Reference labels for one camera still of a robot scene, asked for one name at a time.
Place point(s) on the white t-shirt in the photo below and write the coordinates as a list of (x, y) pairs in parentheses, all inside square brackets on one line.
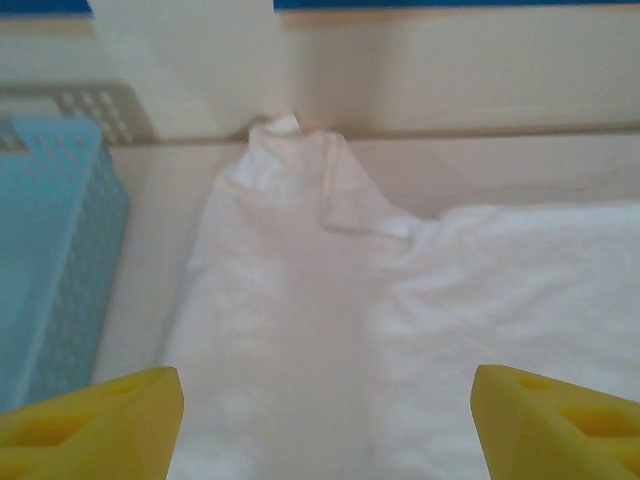
[(325, 300)]

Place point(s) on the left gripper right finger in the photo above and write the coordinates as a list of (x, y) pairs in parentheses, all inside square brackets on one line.
[(565, 430)]

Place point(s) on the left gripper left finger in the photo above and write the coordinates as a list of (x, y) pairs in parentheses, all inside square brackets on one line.
[(90, 430)]

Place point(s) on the light blue plastic basket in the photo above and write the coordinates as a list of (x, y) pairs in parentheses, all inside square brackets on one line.
[(50, 240)]

